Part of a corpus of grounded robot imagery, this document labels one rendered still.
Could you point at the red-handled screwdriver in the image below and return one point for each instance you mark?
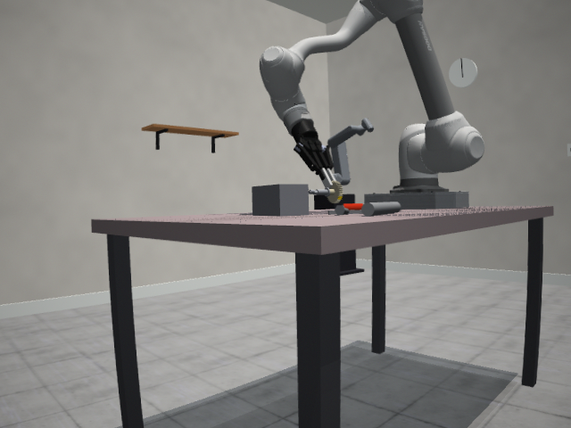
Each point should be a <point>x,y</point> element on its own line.
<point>353,206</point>

